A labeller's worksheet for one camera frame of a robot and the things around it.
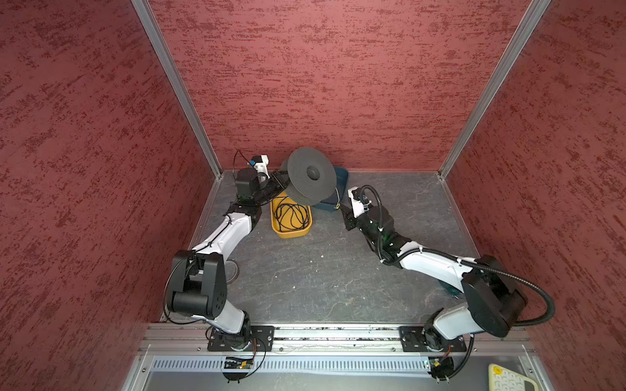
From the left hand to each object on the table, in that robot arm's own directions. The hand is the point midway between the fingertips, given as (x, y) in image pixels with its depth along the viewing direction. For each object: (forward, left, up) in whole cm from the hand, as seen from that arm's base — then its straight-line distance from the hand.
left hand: (295, 175), depth 83 cm
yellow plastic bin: (-9, +3, -24) cm, 26 cm away
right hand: (-8, -17, -7) cm, 20 cm away
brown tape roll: (-24, +24, -27) cm, 43 cm away
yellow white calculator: (-55, -61, -24) cm, 86 cm away
